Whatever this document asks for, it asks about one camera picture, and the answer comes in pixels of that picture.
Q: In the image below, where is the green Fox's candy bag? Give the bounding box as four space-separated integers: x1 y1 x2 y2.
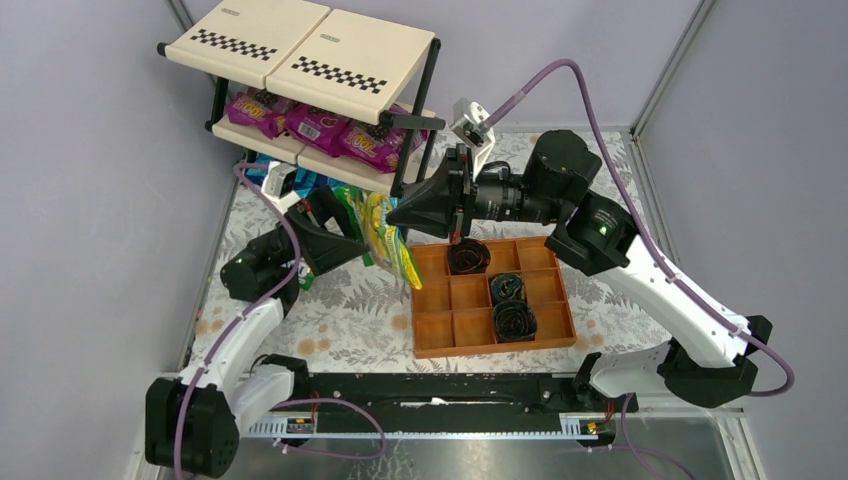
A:
333 186 423 290
297 260 316 291

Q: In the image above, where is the blue candy bag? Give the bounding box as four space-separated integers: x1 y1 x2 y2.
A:
245 154 276 184

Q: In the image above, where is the purple candy bag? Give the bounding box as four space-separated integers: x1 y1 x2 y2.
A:
225 88 297 139
338 120 407 173

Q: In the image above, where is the blue candy bag corner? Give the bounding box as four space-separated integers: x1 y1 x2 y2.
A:
293 169 336 198

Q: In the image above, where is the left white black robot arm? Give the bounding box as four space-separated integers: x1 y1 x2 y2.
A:
144 186 368 478

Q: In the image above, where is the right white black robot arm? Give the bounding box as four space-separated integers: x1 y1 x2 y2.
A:
387 130 772 408

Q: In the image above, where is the purple candy bag on shelf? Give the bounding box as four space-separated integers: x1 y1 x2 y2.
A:
338 120 407 173

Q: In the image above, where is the cream three-tier shelf rack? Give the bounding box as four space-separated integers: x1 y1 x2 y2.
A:
157 1 445 197

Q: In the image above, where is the black orange rolled sock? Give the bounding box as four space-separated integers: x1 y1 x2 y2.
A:
447 238 491 275

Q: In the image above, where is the floral patterned tablecloth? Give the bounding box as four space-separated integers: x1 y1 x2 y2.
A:
253 221 669 373

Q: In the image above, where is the dark green rolled sock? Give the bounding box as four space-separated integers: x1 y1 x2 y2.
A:
489 272 527 305

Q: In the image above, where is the orange wooden divider tray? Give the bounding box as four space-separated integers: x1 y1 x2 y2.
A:
411 236 577 359

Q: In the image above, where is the large black rolled sock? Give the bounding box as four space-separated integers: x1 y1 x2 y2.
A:
493 300 538 343

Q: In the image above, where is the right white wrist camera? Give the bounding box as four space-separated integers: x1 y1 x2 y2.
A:
450 98 495 165

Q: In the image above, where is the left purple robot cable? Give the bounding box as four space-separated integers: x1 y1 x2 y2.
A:
172 162 388 480

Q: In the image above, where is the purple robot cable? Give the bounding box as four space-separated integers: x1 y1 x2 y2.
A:
172 162 388 480
480 58 796 480

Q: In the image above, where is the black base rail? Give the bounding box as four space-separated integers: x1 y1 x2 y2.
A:
248 372 641 435

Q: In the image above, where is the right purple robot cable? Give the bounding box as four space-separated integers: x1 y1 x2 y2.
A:
480 58 796 480

